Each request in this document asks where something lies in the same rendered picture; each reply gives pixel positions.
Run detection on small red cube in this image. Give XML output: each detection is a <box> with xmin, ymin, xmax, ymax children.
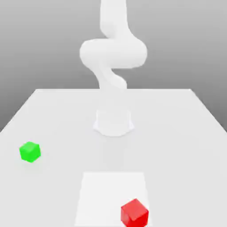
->
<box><xmin>120</xmin><ymin>198</ymin><xmax>149</xmax><ymax>227</ymax></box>

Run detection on small green cube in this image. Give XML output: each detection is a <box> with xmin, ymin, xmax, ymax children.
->
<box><xmin>19</xmin><ymin>141</ymin><xmax>42</xmax><ymax>163</ymax></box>

